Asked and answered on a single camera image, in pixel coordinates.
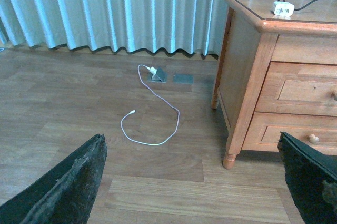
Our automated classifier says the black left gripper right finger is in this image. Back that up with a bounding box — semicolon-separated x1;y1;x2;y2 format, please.
277;132;336;223

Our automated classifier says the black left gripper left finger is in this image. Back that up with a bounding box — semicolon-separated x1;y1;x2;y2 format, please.
1;134;107;223

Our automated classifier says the wooden top drawer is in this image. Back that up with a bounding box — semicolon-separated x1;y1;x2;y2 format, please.
256;62;336;116

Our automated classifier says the wooden drawer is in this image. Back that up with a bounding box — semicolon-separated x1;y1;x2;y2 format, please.
256;62;336;116
242;112;336;155

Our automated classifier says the white charger with black cable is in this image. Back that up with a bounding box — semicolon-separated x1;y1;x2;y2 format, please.
271;0;318;17

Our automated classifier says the wooden bottom drawer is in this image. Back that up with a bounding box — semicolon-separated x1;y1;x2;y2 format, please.
242;112;336;155

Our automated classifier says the wooden nightstand cabinet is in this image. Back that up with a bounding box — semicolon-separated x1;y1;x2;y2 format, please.
211;0;336;169

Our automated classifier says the open metal floor socket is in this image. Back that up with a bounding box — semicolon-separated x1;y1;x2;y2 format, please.
147;67;168;83

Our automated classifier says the white plug adapter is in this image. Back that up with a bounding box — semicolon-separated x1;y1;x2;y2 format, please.
146;66;157;74

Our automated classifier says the closed metal floor socket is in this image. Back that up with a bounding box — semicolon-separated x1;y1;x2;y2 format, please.
173;74;194;84

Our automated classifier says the pale green curtain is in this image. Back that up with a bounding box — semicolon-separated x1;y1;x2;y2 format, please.
1;0;227;54

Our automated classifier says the white cable on floor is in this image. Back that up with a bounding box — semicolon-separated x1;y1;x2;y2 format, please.
120;64;181;147

